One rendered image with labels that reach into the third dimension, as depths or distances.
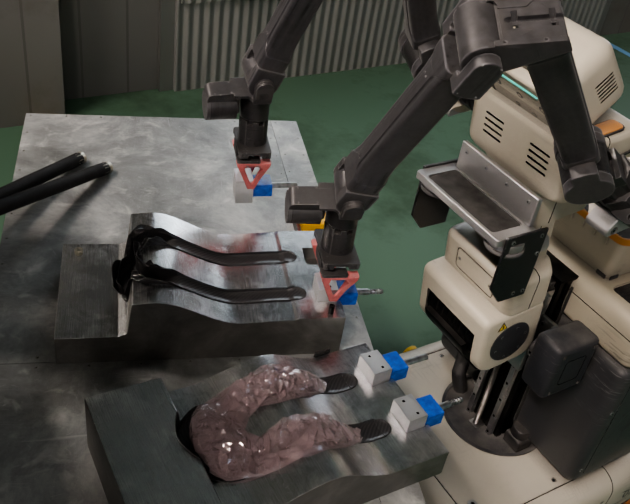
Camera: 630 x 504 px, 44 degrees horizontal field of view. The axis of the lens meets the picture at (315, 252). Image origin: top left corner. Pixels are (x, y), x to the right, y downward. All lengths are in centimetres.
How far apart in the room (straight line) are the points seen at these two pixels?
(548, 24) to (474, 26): 9
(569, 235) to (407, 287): 117
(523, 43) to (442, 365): 143
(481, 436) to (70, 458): 118
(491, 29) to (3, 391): 94
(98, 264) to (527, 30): 91
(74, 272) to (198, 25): 258
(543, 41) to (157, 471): 74
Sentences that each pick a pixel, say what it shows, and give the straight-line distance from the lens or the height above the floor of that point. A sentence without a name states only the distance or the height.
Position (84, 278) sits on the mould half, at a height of 86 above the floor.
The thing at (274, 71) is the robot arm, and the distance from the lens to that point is 146.
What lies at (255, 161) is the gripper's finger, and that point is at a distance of 155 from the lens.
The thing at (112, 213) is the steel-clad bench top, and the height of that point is 80.
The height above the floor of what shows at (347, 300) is 89.
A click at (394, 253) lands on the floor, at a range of 310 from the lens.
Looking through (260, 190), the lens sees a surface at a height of 93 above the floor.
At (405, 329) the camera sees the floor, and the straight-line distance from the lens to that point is 278.
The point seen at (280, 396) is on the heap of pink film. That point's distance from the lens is 124.
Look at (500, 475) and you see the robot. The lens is 207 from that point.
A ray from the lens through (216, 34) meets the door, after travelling 402.
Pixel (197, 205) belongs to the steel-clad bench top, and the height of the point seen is 80.
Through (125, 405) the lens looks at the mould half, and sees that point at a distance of 121.
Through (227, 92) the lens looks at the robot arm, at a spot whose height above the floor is 116.
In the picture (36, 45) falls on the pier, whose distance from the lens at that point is 360.
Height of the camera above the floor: 182
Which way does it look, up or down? 37 degrees down
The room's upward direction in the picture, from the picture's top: 10 degrees clockwise
